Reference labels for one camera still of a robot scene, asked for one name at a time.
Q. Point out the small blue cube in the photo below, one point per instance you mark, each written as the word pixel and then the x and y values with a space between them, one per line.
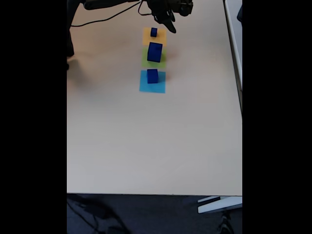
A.
pixel 153 33

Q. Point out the large blue cube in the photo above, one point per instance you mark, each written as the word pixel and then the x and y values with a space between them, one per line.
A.
pixel 153 54

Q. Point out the medium blue cube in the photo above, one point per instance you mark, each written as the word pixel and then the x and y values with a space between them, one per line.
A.
pixel 152 76

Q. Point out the orange paper square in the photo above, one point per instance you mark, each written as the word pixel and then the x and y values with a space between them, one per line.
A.
pixel 146 40

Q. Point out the green paper square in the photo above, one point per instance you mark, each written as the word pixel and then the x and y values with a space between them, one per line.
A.
pixel 144 64

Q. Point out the light blue paper square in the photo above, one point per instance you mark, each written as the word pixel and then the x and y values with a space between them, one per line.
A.
pixel 143 88

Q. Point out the white neighbouring table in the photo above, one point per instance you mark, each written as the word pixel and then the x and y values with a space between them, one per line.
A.
pixel 234 48

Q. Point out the dark blue object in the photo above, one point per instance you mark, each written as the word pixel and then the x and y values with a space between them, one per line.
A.
pixel 240 13

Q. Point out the white table foot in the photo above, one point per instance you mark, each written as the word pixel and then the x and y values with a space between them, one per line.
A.
pixel 219 206

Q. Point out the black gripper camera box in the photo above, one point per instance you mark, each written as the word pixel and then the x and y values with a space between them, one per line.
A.
pixel 184 6

